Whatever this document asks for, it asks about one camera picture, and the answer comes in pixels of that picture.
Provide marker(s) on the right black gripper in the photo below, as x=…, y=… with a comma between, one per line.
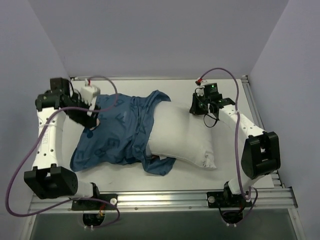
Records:
x=196, y=106

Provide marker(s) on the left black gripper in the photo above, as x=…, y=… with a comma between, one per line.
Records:
x=81, y=116

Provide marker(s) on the white pillow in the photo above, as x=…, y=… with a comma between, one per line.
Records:
x=180, y=135

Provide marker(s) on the blue cartoon print pillowcase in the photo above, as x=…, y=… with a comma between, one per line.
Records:
x=122, y=135

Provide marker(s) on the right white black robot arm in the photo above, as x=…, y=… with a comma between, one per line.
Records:
x=229, y=114

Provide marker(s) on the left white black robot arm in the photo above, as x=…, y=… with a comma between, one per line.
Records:
x=48, y=178

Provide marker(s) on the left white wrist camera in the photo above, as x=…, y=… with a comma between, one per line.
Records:
x=89, y=91

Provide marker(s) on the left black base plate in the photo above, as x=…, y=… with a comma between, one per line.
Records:
x=105, y=201

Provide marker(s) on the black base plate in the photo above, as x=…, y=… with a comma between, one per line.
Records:
x=225, y=198
x=105, y=201

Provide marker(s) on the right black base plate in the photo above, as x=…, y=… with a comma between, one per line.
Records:
x=225, y=198

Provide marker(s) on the aluminium front rail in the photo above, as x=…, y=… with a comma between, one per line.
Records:
x=196, y=200

